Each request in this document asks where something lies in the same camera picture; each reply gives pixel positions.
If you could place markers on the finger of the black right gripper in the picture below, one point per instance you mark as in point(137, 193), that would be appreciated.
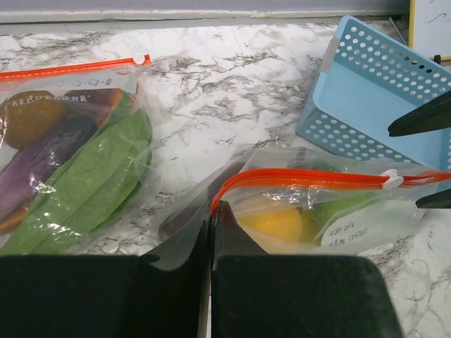
point(439, 200)
point(433, 115)

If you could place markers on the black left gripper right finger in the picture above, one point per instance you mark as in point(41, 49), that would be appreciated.
point(256, 294)

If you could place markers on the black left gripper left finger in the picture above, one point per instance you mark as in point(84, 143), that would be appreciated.
point(162, 293)

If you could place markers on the yellow lemon fruit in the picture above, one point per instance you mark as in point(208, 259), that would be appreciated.
point(286, 225)

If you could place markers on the green wrinkled ball fruit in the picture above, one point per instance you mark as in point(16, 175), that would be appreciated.
point(319, 206)

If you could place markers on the green leafy vegetable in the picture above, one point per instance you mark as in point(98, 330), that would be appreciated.
point(88, 192)

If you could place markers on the clear zip bag orange zipper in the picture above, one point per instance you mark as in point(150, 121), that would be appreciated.
point(67, 83)

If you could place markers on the purple eggplant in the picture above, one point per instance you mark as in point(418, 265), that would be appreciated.
point(32, 167)

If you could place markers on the brown kiwi fruit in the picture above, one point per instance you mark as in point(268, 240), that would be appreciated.
point(27, 116)

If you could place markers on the red and orange meat slab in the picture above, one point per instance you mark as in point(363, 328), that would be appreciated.
point(101, 102)

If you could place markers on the light blue perforated plastic basket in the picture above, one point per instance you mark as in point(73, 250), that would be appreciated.
point(366, 81)

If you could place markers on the small whiteboard wooden frame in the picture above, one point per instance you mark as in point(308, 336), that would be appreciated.
point(429, 28)

